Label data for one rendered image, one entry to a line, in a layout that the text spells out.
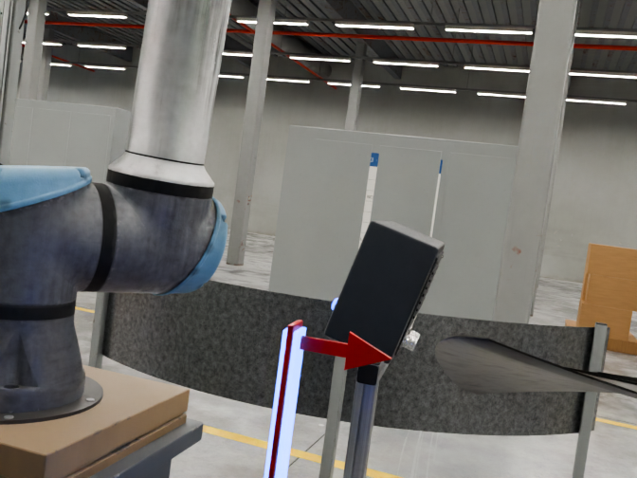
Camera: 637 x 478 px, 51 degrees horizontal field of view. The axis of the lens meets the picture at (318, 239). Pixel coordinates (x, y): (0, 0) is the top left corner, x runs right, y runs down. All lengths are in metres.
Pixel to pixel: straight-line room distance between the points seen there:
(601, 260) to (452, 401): 6.33
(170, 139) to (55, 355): 0.24
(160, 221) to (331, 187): 6.15
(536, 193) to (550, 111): 0.56
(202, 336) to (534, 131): 3.07
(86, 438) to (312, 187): 6.34
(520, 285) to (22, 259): 4.31
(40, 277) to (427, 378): 1.80
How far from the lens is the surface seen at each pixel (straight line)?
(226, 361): 2.39
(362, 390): 0.96
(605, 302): 8.61
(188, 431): 0.78
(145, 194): 0.70
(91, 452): 0.65
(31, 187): 0.66
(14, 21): 2.49
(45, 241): 0.67
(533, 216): 4.77
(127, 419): 0.69
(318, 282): 6.88
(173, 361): 2.52
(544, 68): 4.90
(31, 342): 0.68
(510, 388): 0.52
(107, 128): 10.08
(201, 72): 0.72
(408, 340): 1.03
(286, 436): 0.44
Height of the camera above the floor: 1.27
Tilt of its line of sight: 3 degrees down
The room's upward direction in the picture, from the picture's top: 8 degrees clockwise
